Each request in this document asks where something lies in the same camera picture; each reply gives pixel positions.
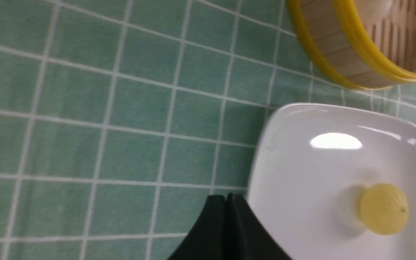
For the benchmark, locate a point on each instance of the green checkered tablecloth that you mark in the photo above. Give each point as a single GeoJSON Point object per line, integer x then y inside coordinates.
{"type": "Point", "coordinates": [119, 117]}

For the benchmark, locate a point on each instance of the yellow steamed bun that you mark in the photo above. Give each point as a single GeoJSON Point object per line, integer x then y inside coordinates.
{"type": "Point", "coordinates": [384, 209]}

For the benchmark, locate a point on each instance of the white square plate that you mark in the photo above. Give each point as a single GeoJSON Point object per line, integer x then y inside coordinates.
{"type": "Point", "coordinates": [313, 162]}

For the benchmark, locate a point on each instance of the bamboo steamer basket yellow rim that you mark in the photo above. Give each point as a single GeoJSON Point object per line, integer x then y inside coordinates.
{"type": "Point", "coordinates": [351, 54]}

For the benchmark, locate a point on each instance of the white steamed bun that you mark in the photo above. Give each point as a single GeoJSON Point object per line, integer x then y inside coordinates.
{"type": "Point", "coordinates": [372, 11]}

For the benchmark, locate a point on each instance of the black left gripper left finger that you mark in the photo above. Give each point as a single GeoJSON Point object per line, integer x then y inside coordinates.
{"type": "Point", "coordinates": [204, 241]}

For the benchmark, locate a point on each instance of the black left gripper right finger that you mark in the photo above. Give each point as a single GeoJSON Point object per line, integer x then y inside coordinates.
{"type": "Point", "coordinates": [247, 239]}

